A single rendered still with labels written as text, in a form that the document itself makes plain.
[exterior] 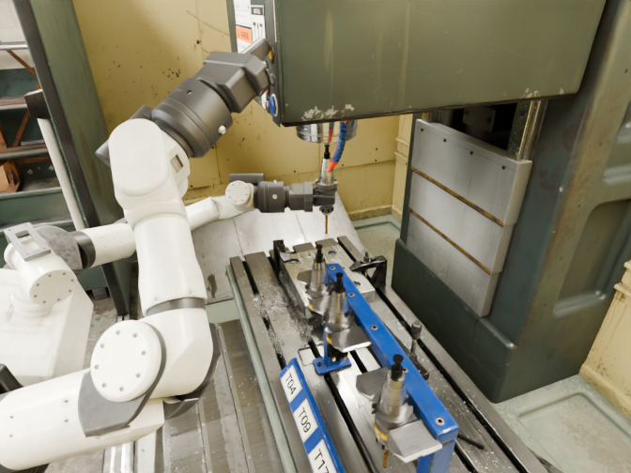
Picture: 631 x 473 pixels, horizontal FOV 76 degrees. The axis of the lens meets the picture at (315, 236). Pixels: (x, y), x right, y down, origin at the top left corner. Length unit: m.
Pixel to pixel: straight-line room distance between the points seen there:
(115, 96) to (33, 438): 1.63
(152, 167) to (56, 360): 0.36
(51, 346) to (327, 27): 0.64
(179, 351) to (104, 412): 0.09
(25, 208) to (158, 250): 3.13
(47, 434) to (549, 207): 1.08
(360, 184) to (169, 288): 2.00
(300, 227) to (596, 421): 1.42
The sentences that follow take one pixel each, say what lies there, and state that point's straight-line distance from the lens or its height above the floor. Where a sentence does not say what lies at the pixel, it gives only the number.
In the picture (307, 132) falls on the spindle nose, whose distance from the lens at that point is 1.02.
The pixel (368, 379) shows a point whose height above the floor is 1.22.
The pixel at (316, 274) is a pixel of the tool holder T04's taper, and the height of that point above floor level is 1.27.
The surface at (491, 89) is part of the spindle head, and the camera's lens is 0.89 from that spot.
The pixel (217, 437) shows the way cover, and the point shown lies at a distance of 1.25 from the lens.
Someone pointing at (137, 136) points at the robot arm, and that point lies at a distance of 0.55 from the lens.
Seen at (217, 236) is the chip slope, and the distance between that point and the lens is 2.07.
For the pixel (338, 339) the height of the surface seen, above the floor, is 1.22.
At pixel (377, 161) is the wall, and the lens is 2.39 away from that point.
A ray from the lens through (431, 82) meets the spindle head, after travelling 0.81.
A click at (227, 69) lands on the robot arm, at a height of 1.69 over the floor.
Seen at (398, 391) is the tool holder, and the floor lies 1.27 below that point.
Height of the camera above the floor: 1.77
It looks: 30 degrees down
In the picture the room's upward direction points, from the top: 1 degrees counter-clockwise
